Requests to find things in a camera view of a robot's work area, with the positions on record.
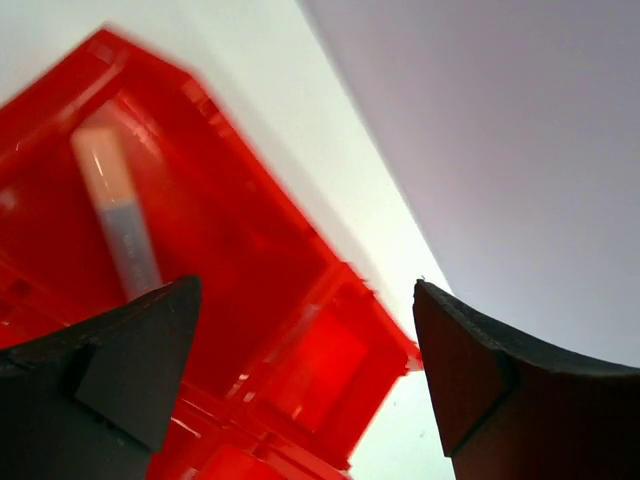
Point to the pink highlighter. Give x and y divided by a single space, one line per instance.
103 166

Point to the red compartment bin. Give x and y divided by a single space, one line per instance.
293 353

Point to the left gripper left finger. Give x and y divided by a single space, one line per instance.
94 400

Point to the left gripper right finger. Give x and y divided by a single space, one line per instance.
511 406

